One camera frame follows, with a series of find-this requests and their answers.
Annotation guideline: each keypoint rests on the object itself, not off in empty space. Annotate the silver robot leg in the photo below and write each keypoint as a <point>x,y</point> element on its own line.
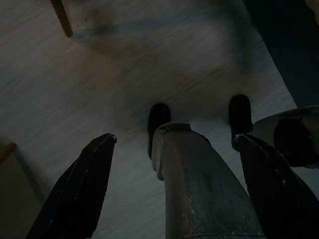
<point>264,127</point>
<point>199,186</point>

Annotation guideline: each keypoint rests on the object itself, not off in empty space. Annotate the blue-grey bed frame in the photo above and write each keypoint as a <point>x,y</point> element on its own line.
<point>286,37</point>

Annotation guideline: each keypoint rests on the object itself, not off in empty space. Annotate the black robot foot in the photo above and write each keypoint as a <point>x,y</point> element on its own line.
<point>239,112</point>
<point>158,114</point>

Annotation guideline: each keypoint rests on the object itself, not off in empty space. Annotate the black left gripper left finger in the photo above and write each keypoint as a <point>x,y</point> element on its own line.
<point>74,194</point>

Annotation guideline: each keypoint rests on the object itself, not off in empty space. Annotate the silver robot right leg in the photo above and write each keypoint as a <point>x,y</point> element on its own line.
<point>264,127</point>

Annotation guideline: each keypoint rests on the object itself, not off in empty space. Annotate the black robot right foot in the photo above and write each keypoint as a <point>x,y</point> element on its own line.
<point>239,112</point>

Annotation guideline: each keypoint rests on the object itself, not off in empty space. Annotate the black robot left foot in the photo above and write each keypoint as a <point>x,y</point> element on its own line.
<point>158,114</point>

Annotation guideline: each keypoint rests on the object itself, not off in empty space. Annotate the silver robot left leg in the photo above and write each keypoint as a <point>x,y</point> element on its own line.
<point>199,186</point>

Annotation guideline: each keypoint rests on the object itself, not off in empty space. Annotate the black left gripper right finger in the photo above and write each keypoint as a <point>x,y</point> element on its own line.
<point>274,199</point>

